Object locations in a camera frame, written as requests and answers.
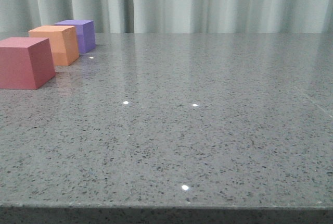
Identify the orange foam cube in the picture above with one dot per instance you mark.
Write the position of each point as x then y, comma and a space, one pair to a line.
63, 42

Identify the pale green curtain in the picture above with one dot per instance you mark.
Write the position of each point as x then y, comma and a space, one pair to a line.
174, 16

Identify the purple foam cube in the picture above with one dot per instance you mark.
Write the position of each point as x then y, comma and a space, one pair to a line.
85, 33

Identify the red foam cube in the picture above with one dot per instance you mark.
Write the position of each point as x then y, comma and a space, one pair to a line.
26, 63

